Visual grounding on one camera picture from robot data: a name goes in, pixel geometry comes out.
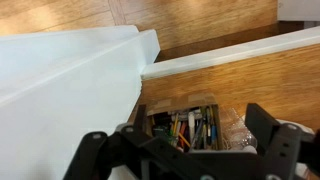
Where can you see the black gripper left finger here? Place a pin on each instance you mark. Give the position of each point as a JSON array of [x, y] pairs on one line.
[[93, 153]]

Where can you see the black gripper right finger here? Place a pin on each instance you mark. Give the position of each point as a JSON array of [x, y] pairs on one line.
[[283, 146]]

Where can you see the clear plastic water bottle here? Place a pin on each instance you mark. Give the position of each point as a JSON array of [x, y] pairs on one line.
[[235, 133]]

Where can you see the wooden shelf with white edge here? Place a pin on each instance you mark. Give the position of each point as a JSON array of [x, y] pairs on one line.
[[266, 80]]

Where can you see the blue pen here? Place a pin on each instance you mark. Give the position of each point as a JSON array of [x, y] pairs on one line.
[[213, 134]]

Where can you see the orange pen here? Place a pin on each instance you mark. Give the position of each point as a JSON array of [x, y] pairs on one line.
[[184, 140]]

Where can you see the white marker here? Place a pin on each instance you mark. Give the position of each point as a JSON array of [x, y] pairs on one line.
[[191, 124]]

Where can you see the cardboard box of pens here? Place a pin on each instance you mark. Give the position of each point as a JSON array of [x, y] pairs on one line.
[[186, 101]]

